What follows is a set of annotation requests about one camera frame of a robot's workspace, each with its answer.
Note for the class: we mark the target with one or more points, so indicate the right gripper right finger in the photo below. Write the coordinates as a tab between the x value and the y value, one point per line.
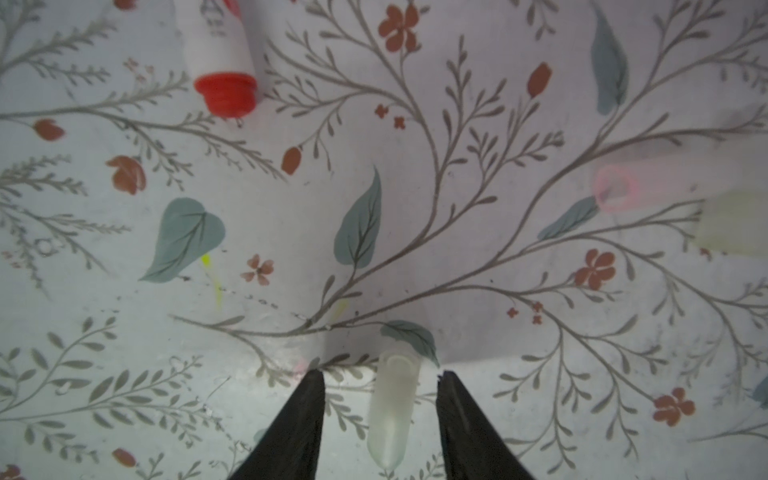
471	447

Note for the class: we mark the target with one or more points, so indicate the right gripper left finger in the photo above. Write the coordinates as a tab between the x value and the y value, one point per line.
290	447

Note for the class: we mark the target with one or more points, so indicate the clear translucent pen cap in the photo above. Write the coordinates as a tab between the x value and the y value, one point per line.
391	406

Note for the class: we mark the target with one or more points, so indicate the white red-tip marker pen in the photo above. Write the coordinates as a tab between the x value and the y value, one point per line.
217	55

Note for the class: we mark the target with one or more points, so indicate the pink translucent pen cap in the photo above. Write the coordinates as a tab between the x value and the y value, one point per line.
645	183

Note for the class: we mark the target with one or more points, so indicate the yellow translucent pen cap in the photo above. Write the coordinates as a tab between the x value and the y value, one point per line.
735	223

